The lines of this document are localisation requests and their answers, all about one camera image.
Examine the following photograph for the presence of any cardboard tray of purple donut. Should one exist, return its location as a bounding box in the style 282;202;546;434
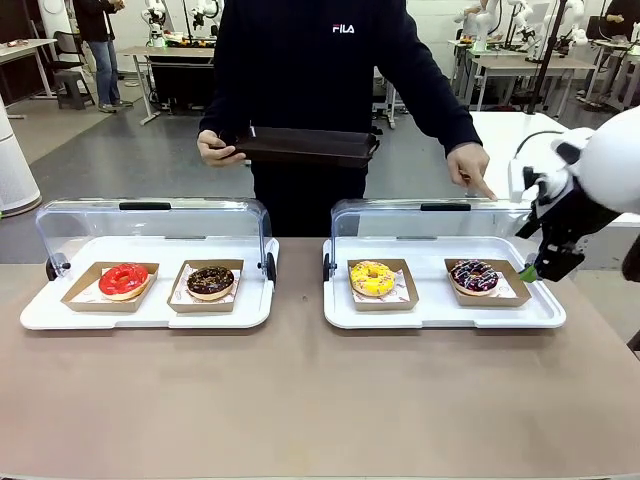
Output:
444;257;532;309

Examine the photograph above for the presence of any person left forearm black sleeve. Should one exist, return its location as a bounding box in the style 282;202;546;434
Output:
422;84;484;157

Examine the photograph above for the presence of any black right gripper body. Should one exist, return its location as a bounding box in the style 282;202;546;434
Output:
514;172;624;249

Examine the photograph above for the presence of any purple drizzle sprinkle donut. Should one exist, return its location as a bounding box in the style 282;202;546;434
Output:
449;258;500;297

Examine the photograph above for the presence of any white background desk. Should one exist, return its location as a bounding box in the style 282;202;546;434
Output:
0;38;59;121

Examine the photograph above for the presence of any grey step stool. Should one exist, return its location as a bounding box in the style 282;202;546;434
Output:
53;69;96;110

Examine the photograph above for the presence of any grey background work table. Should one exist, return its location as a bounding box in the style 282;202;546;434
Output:
467;53;599;114

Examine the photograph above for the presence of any white perforated cylinder appliance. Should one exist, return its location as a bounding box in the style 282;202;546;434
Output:
0;102;44;217

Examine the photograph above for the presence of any cardboard tray of red donut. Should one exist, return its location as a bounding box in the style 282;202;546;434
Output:
60;260;160;314

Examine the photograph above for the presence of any person torso black FILA sweatshirt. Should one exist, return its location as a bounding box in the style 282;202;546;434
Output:
198;0;484;239

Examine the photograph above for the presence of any wooden top background table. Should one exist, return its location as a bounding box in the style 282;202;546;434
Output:
117;45;217;126

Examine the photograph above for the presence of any bystander in blue jeans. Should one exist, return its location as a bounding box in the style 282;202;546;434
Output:
74;0;135;114

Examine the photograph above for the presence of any black tripod pole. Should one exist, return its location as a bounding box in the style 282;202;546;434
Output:
524;0;572;114

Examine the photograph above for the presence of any printed liner under yellow donut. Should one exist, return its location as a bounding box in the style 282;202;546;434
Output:
352;269;402;305

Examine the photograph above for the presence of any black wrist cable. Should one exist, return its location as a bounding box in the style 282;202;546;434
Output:
516;130;564;157

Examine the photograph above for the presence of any dark brown serving tray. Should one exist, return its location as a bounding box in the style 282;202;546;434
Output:
219;125;381;169

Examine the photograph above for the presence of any black office chair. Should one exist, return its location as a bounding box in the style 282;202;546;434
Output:
51;30;94;76

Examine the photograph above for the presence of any yellow sprinkle donut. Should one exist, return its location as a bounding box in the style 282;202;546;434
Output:
349;261;397;298

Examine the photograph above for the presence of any printed liner under chocolate donut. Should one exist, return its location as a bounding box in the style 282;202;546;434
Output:
172;263;242;305

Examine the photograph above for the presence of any clear display case lid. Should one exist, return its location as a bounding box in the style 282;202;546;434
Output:
34;198;277;287
323;197;540;282

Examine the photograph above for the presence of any cardboard tray of chocolate donut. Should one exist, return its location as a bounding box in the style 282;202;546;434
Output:
166;258;245;314

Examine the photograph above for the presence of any black cabinet under table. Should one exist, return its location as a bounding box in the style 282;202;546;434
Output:
149;60;217;112

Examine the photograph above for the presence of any person left hand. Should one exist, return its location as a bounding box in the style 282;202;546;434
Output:
446;143;499;202

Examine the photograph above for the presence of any bystander in dark top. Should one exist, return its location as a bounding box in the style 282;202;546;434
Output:
602;0;640;27

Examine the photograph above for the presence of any light wood background desk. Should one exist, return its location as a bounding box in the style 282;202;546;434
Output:
592;39;640;109

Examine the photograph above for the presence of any printed liner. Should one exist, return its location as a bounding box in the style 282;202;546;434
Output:
352;269;402;305
172;263;242;305
452;277;512;300

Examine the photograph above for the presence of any chocolate nut donut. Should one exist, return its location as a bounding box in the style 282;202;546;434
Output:
186;266;235;302

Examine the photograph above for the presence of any person right forearm black sleeve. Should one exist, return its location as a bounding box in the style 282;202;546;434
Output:
198;92;242;136

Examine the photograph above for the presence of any grey background table leg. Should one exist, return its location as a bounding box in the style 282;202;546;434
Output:
370;74;407;134

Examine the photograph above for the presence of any white side table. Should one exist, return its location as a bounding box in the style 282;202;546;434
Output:
469;110;640;236

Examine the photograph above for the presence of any person right hand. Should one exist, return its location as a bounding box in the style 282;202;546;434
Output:
196;128;247;168

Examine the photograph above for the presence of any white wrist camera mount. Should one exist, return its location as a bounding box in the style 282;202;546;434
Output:
508;158;539;204

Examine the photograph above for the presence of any red glazed donut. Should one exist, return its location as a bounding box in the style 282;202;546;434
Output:
98;262;150;302

